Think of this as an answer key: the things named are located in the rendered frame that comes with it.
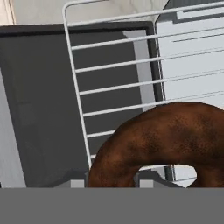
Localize brown bagel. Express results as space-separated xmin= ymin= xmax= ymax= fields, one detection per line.
xmin=87 ymin=101 xmax=224 ymax=189

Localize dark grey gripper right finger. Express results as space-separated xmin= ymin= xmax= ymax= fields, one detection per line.
xmin=134 ymin=169 xmax=186 ymax=189

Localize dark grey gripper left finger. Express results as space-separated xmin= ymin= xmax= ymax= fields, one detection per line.
xmin=53 ymin=170 xmax=89 ymax=189

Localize white wire oven rack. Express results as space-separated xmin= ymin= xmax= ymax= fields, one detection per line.
xmin=61 ymin=0 xmax=224 ymax=171

